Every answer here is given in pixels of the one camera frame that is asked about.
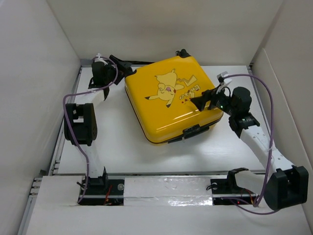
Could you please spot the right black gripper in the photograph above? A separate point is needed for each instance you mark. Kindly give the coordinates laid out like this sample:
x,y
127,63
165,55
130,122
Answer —
x,y
207,95

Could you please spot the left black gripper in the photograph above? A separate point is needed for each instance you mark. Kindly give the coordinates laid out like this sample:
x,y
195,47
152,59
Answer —
x,y
122,66

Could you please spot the yellow suitcase with grey lining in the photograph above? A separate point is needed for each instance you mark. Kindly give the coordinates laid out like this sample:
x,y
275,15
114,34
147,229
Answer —
x,y
160,94

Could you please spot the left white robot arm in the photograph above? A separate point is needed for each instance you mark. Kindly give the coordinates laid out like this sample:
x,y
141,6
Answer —
x,y
80,126

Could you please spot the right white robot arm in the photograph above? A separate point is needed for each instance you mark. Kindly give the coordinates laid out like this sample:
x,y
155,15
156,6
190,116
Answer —
x,y
284,184

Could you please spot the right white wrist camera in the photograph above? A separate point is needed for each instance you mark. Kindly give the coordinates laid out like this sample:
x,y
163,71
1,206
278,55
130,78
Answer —
x,y
223,80

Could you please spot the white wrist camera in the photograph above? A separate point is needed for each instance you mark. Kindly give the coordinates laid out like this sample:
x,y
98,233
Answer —
x,y
223,80
100,58

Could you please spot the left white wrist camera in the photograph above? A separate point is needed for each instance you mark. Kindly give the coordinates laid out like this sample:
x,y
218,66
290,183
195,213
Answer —
x,y
100,58

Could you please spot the aluminium mounting rail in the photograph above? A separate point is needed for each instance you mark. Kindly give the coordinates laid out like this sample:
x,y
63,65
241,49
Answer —
x,y
163,191

